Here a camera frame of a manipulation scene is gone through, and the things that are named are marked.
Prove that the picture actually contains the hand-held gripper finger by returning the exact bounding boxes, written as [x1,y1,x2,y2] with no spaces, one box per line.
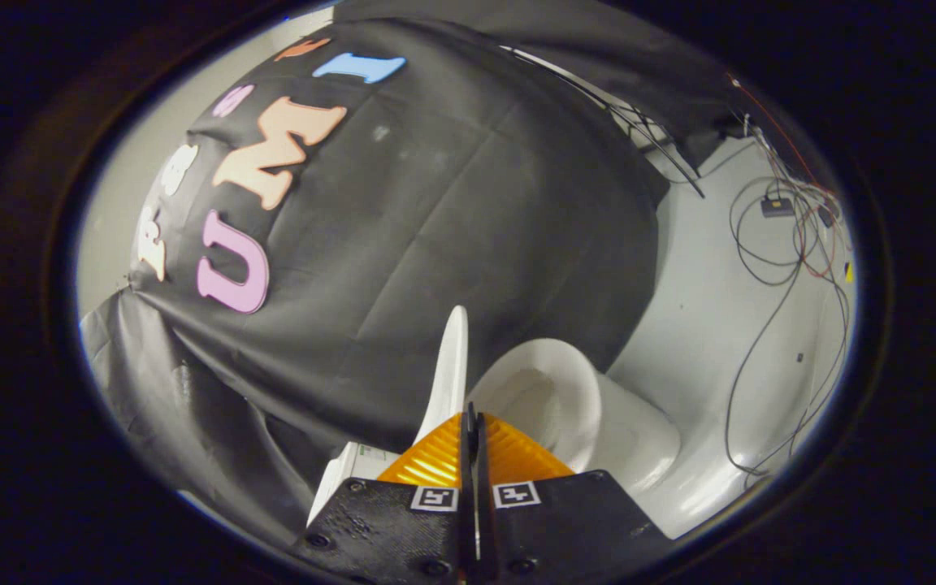
[297,404,478,583]
[477,410,673,584]

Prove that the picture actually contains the black backdrop cloth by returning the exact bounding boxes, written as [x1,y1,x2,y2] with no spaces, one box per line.
[78,0,761,553]

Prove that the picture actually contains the black light stand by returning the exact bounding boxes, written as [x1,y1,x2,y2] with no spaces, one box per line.
[500,45,706,199]

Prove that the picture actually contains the black cable bundle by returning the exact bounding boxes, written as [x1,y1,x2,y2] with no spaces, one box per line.
[724,114,855,480]

